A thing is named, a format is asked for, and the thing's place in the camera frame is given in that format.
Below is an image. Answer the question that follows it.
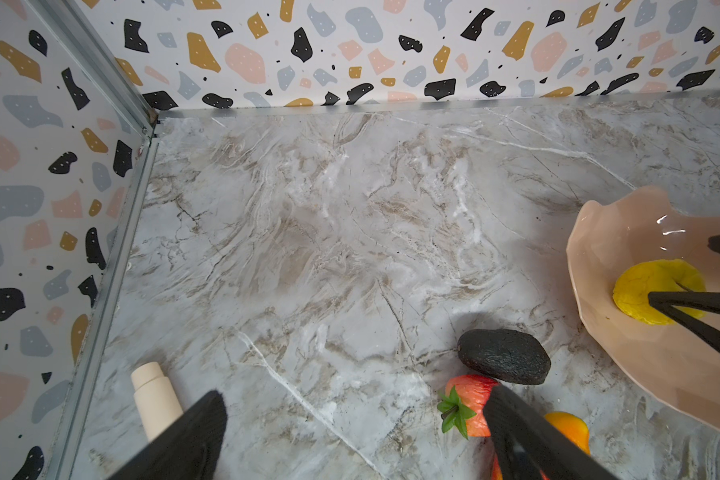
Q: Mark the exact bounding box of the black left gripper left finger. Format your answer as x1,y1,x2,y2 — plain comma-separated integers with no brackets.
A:
110,390,228,480

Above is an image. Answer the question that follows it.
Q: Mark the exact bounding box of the red fake strawberry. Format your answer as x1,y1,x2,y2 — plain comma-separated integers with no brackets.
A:
437,375,499,439

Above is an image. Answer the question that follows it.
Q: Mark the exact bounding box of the dark fake avocado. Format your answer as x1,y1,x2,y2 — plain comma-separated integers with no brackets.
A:
456,329,551,385

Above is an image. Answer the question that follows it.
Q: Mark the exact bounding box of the yellow fake apple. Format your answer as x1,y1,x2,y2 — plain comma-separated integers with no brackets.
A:
612,259,707,326

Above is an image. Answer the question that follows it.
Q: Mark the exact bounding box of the orange yellow fake mango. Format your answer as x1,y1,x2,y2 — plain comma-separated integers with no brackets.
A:
544,411,590,454

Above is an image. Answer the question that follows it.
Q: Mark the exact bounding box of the beige wooden pestle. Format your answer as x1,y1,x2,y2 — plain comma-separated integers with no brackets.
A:
131,362,184,441

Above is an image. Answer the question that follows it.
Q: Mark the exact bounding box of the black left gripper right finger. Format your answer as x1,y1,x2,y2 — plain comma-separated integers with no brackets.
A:
483,385,614,480

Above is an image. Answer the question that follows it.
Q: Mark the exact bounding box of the pink scalloped fruit bowl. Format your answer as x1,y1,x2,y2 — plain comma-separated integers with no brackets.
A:
566,186,720,431

